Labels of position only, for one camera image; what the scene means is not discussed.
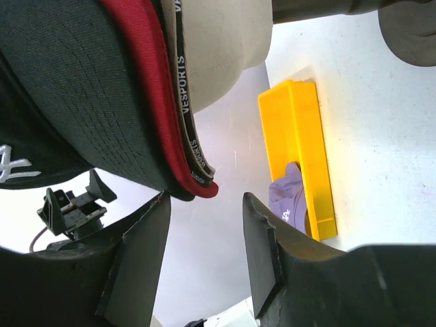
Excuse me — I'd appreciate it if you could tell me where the red cap white logo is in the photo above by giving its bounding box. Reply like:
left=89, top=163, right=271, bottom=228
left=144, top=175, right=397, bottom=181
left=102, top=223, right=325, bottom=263
left=103, top=1, right=219, bottom=198

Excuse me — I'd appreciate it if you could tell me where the black cap white NY logo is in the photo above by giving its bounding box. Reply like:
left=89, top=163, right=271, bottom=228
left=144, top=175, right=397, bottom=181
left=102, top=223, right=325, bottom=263
left=1, top=1, right=193, bottom=201

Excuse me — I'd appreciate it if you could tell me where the cream mannequin head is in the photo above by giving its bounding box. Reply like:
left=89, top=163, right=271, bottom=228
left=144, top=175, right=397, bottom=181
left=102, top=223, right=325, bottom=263
left=181, top=0, right=273, bottom=112

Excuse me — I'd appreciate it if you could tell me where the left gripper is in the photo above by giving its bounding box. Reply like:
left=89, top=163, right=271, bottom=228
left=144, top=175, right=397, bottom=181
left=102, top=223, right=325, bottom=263
left=37, top=169, right=117, bottom=238

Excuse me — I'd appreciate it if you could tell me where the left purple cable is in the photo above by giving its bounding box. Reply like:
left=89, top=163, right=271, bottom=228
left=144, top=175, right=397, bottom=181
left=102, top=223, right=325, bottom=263
left=29, top=226, right=48, bottom=253

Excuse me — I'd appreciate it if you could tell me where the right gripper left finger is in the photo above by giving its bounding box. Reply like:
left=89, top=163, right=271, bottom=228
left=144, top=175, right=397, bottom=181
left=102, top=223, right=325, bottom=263
left=1, top=193, right=171, bottom=326

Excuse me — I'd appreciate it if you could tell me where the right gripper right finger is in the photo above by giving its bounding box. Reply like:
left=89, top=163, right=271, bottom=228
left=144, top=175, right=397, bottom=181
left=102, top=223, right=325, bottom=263
left=243, top=193, right=435, bottom=326

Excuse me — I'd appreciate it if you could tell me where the lavender cap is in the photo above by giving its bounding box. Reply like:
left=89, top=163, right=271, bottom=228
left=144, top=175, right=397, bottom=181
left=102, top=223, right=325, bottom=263
left=268, top=162, right=309, bottom=235

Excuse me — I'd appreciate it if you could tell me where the dark wooden stand base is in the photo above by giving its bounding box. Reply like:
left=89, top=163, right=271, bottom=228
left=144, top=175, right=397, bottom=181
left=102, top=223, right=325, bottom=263
left=272, top=0, right=435, bottom=67

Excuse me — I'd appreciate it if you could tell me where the yellow plastic tray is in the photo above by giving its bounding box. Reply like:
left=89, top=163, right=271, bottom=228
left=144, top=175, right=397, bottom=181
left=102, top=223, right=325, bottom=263
left=258, top=80, right=337, bottom=241

